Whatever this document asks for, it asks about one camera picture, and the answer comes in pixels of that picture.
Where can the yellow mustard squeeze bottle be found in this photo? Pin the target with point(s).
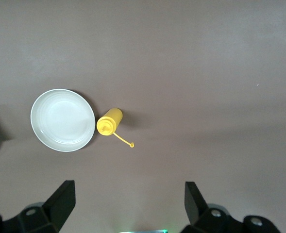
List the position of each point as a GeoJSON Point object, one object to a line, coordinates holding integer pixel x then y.
{"type": "Point", "coordinates": [108, 122]}

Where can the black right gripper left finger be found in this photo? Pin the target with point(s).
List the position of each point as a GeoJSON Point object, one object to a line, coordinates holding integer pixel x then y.
{"type": "Point", "coordinates": [45, 213]}

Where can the beige plate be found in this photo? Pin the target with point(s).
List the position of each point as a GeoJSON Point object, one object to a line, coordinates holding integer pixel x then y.
{"type": "Point", "coordinates": [63, 120]}

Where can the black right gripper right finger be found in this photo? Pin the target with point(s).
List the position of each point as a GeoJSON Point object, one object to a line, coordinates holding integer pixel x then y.
{"type": "Point", "coordinates": [206, 216]}

